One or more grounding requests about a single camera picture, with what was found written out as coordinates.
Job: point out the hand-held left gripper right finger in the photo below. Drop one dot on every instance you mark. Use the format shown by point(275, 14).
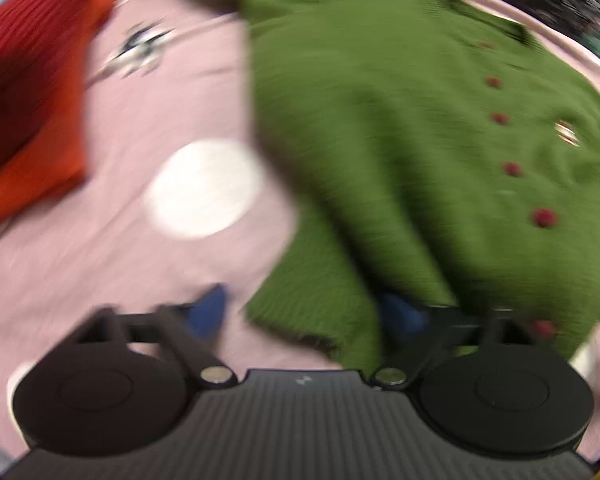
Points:
point(399, 317)

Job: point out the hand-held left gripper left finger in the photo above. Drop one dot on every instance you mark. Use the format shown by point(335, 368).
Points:
point(209, 310)

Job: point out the green knit cardigan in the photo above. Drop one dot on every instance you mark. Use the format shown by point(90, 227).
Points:
point(380, 160)

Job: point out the pink blanket with white dots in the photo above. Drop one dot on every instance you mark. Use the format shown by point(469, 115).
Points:
point(170, 110)

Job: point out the red and orange knit garment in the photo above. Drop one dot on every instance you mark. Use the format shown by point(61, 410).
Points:
point(25, 85)

